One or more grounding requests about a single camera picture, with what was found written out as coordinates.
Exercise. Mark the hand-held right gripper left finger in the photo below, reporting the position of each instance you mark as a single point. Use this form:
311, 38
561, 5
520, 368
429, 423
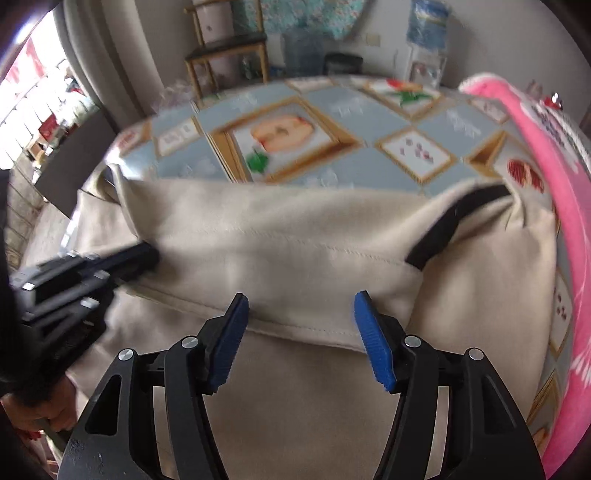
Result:
226, 346

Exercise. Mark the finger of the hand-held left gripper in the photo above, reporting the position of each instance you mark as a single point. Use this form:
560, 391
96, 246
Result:
129, 261

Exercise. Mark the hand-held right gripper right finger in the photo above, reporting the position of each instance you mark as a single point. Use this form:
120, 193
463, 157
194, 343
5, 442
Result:
374, 341

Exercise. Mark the beige zip jacket black trim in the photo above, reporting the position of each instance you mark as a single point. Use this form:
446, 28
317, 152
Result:
300, 249

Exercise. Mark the person's left hand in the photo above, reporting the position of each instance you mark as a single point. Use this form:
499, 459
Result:
46, 408

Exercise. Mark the dark flat board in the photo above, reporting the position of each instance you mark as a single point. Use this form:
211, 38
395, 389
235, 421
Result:
74, 161

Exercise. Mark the pink floral blanket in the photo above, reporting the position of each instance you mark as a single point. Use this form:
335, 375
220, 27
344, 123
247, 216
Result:
568, 369

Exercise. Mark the patterned fruit print tablecloth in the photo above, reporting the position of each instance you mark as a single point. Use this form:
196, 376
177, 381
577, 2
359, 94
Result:
351, 110

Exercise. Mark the wooden chair dark seat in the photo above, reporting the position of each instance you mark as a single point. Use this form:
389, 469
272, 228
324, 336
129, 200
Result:
226, 46

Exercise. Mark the pale cardboard box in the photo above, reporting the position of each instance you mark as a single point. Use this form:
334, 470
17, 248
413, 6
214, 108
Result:
210, 23

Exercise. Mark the white water dispenser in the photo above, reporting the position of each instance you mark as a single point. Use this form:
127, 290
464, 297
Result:
425, 69

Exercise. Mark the blue water bottle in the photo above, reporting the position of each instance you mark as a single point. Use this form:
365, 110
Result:
429, 23

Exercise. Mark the wall socket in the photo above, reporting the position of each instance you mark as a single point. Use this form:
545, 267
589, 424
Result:
374, 40

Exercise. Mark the teal floral wall cloth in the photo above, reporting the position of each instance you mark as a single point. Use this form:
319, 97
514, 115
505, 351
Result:
314, 16

